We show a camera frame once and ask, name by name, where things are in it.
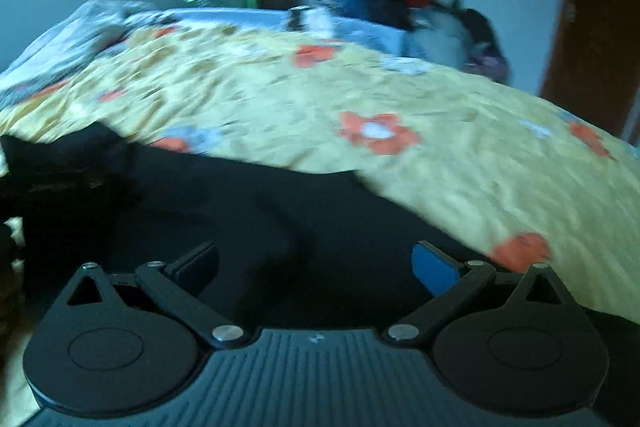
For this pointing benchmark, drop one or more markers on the white quilt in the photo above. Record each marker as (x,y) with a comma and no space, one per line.
(75,32)

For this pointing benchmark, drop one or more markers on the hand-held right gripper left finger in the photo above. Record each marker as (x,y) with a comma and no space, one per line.
(197,266)

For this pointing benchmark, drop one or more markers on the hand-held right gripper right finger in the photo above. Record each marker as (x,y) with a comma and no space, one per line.
(434,269)

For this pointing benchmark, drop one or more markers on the white crumpled cloth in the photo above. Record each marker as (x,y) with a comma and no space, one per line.
(315,22)

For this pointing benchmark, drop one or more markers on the brown wooden door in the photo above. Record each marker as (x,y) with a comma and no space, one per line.
(595,7)

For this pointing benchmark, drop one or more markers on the yellow floral bedsheet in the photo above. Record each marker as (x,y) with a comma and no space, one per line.
(450,157)

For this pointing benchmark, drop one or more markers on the purple bag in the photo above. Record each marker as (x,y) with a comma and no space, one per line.
(492,67)

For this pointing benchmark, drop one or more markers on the black pants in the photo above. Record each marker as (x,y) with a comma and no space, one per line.
(300,207)

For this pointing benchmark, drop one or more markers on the light blue mattress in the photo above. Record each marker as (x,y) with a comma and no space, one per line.
(240,17)

